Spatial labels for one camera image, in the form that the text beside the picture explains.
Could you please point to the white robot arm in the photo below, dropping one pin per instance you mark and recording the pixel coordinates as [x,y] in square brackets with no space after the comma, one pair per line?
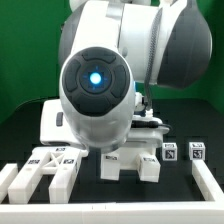
[106,47]

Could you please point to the white U-shaped fence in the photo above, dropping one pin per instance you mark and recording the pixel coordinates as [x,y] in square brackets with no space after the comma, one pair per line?
[209,211]

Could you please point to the left white tag cube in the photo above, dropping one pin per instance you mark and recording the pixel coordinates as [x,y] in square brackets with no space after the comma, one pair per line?
[169,151]

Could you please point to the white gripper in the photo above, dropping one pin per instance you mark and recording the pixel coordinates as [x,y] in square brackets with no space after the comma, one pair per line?
[54,129]

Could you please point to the white chair seat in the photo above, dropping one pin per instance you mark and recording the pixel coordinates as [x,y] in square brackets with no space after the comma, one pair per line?
[140,140]

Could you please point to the right white tag cube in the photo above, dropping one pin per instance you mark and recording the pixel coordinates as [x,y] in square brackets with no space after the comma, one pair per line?
[197,150]

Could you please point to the white tag cube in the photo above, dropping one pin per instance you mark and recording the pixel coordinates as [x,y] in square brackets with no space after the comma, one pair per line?
[197,150]
[169,151]

